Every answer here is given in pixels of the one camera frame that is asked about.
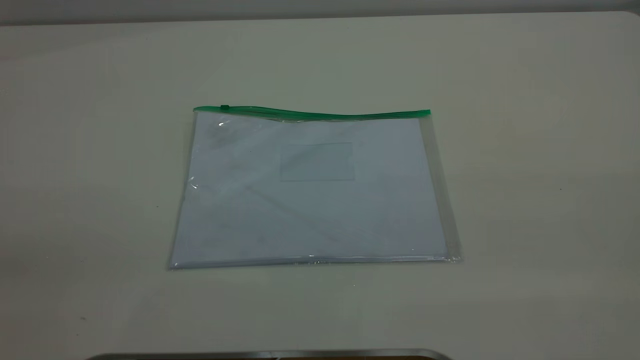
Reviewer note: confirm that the grey metal edge strip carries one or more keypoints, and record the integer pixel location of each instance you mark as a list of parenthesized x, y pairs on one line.
[(270, 355)]

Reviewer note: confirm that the clear plastic zip bag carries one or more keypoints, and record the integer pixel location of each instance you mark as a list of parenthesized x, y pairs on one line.
[(435, 165)]

